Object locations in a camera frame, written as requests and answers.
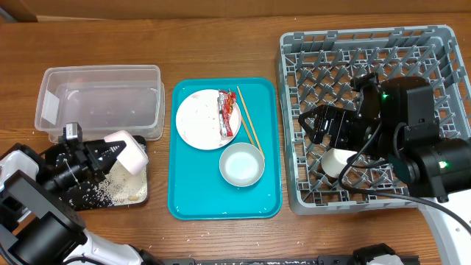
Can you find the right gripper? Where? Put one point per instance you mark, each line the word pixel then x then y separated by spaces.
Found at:
pixel 341 117

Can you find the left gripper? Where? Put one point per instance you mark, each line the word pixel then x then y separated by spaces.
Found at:
pixel 84 155

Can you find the pink bowl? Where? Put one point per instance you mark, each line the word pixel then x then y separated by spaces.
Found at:
pixel 133 157

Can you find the white cup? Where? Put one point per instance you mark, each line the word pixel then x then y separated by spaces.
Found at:
pixel 334 160

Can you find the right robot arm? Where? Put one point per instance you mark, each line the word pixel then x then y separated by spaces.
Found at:
pixel 394 123

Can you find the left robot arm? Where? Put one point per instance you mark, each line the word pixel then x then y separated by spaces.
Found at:
pixel 39 228

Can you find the black tray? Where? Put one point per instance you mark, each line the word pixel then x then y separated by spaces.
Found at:
pixel 119 188

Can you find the clear plastic bin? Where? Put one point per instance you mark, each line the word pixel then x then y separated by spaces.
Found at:
pixel 102 99

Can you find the grey dish rack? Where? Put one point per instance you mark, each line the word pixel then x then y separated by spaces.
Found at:
pixel 315 68

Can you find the wooden chopstick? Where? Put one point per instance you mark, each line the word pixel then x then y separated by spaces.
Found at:
pixel 247 132
pixel 255 136

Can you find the grey bowl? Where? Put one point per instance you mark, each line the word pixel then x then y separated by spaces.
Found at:
pixel 241 165

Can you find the red snack wrapper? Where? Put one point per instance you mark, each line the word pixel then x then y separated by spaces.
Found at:
pixel 226 101

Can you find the teal serving tray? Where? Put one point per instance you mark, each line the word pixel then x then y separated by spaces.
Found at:
pixel 197 190

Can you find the large white plate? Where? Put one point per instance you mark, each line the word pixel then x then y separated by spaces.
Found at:
pixel 197 121

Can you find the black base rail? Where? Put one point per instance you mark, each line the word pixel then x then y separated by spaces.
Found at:
pixel 374 254

